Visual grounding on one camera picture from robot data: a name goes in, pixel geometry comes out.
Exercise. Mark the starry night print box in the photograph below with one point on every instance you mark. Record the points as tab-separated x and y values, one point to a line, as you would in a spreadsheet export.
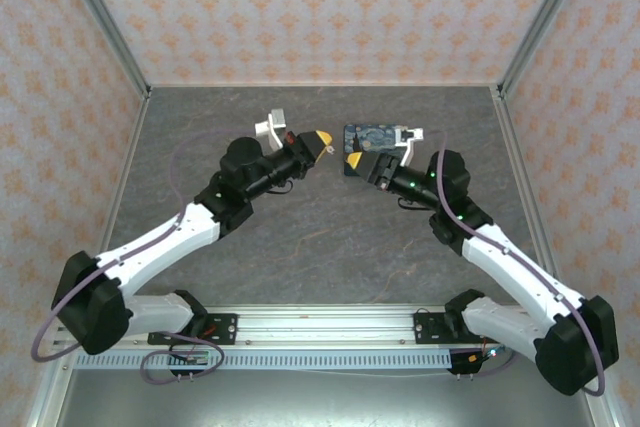
370	139

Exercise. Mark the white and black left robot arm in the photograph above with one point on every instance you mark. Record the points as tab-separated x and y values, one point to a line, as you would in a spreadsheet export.
160	247

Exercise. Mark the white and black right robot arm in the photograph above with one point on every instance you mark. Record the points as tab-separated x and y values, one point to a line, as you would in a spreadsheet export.
515	267

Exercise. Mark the small electronics board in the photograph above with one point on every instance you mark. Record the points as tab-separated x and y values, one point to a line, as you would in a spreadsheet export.
482	356
190	358

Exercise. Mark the aluminium table side rail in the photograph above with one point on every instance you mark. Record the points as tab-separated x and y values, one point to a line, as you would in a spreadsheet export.
122	172
525	182

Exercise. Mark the aluminium mounting rail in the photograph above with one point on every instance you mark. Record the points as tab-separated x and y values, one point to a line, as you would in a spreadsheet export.
325	322

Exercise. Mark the aluminium frame post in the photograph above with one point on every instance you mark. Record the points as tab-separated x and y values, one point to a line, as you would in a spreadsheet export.
545	17
105	22

